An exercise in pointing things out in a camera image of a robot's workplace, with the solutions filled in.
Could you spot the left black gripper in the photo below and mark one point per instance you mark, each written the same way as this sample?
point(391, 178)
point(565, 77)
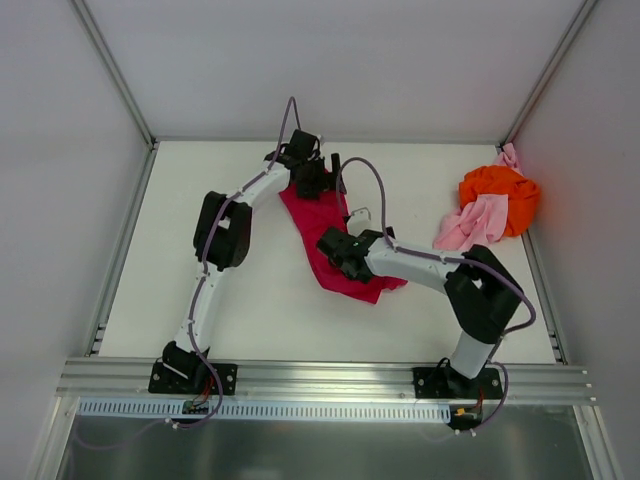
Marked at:
point(318, 181)

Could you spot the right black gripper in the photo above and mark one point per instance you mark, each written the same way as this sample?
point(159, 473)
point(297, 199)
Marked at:
point(351, 266)

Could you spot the magenta t shirt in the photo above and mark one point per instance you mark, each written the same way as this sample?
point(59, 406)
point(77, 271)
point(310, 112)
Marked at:
point(315, 206)

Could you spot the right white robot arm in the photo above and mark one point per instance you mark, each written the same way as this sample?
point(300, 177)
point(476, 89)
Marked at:
point(483, 295)

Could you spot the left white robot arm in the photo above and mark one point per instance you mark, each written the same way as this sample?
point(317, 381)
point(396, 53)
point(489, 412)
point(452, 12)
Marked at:
point(222, 241)

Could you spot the pink t shirt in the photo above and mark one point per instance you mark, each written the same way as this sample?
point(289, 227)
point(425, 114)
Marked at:
point(479, 222)

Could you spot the orange t shirt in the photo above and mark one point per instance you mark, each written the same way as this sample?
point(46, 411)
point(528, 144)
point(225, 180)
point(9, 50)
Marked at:
point(522, 194)

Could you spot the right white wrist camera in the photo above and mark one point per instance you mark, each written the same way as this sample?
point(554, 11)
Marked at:
point(358, 221)

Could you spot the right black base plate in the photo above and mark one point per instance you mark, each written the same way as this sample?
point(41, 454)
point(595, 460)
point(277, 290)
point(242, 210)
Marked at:
point(443, 382)

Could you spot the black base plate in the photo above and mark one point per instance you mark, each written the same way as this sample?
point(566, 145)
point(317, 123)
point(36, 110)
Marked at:
point(220, 380)
point(443, 382)

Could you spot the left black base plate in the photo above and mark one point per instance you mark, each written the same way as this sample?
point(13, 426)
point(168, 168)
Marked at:
point(220, 380)

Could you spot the right aluminium frame post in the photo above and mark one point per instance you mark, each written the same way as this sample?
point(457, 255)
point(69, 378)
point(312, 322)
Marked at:
point(573, 30)

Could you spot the aluminium frame post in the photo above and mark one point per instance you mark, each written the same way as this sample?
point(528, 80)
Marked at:
point(573, 30)
point(96, 38)

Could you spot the left aluminium frame post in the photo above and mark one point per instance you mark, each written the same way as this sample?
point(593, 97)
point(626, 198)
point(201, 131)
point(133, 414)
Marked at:
point(96, 38)

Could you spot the aluminium mounting rail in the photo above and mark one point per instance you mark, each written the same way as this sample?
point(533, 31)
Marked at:
point(524, 384)

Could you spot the slotted cable duct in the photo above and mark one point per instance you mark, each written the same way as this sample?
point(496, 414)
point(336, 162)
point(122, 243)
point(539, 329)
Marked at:
point(267, 410)

